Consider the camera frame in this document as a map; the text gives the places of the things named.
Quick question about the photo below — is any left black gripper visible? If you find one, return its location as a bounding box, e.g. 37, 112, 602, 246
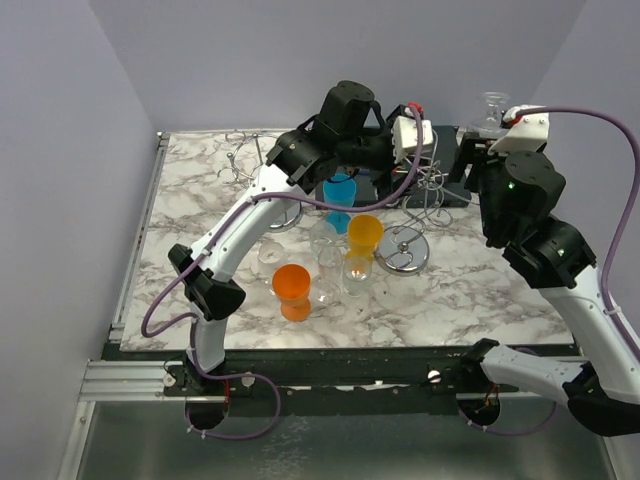
336, 106, 421, 200

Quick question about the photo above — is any ribbed clear wine glass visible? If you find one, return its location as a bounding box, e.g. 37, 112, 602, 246
466, 91, 510, 139

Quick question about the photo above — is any scroll arm chrome glass rack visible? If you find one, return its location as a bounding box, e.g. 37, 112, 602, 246
374, 129, 452, 277

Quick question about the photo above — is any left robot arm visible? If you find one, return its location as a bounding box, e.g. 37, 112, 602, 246
169, 80, 428, 395

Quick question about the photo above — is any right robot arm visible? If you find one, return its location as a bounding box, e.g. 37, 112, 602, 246
449, 132, 639, 437

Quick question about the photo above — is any dark grey tool tray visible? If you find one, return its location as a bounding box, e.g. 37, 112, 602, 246
313, 125, 473, 211

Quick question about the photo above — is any blue plastic goblet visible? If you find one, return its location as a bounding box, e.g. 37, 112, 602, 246
323, 173, 357, 235

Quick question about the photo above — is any yellow plastic goblet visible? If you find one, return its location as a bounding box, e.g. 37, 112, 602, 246
345, 214, 384, 263

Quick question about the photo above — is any clear glass behind centre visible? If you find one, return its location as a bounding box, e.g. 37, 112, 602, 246
308, 220, 338, 259

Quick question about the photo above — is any clear glass with reflection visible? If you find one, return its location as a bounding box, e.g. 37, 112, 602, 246
342, 256, 372, 297

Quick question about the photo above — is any clear stemmed glass centre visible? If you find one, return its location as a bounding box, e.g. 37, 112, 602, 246
316, 246, 343, 305

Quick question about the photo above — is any clear glass far left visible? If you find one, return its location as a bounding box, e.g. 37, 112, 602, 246
257, 240, 286, 280

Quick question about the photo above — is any orange plastic goblet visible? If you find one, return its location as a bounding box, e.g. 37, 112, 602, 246
271, 264, 311, 322

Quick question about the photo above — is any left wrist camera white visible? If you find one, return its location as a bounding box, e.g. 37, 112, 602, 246
387, 105, 436, 163

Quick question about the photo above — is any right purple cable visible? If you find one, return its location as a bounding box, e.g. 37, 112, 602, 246
458, 105, 640, 436

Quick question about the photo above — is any purple cable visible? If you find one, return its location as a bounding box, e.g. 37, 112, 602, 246
458, 105, 640, 436
140, 107, 436, 441

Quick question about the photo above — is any round ring chrome glass rack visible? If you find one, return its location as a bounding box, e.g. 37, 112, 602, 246
217, 130, 303, 234

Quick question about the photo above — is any black front mounting rail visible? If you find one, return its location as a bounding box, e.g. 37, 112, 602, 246
164, 342, 576, 416

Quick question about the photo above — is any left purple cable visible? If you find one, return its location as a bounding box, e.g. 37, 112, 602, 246
140, 107, 436, 441

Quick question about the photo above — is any aluminium extrusion frame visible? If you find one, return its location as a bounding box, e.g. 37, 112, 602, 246
57, 132, 171, 479

